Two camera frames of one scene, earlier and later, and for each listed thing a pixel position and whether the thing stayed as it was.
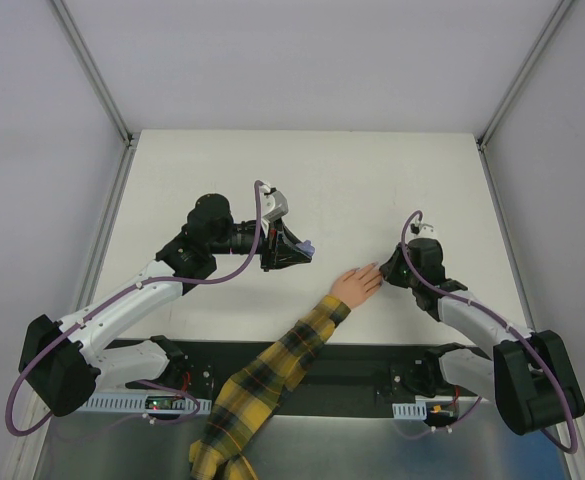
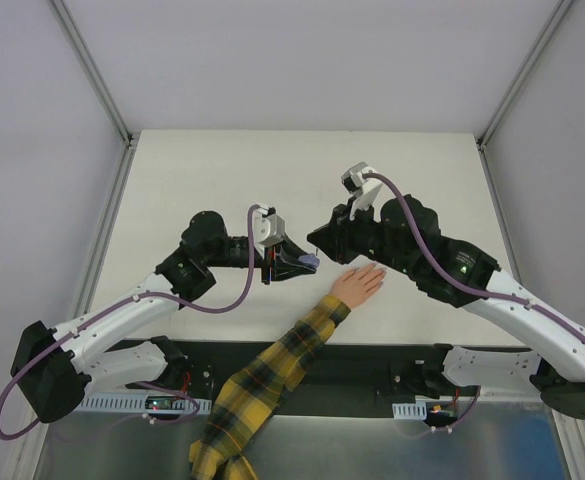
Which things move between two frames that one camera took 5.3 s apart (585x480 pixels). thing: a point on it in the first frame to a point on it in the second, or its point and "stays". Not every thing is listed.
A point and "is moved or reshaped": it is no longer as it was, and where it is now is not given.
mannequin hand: (354, 286) stays
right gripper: (392, 273) to (342, 235)
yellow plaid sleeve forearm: (256, 391) stays
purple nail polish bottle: (306, 246) is moved or reshaped
